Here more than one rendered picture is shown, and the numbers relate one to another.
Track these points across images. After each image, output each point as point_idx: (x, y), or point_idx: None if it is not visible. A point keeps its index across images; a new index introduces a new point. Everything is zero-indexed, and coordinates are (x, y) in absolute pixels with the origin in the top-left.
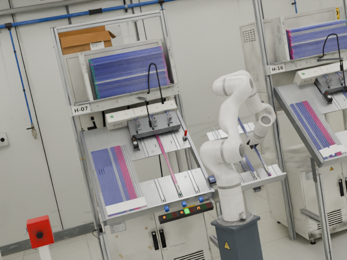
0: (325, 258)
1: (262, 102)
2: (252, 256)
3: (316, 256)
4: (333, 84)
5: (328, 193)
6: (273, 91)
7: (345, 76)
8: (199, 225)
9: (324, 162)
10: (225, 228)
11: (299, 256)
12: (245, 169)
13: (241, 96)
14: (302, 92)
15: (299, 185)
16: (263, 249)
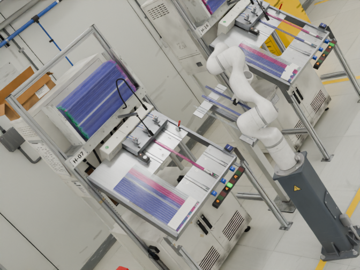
0: (319, 157)
1: (198, 63)
2: (317, 184)
3: (312, 159)
4: (250, 18)
5: (290, 107)
6: (210, 48)
7: (256, 7)
8: None
9: (290, 84)
10: (292, 175)
11: None
12: None
13: (241, 65)
14: (232, 37)
15: None
16: (266, 181)
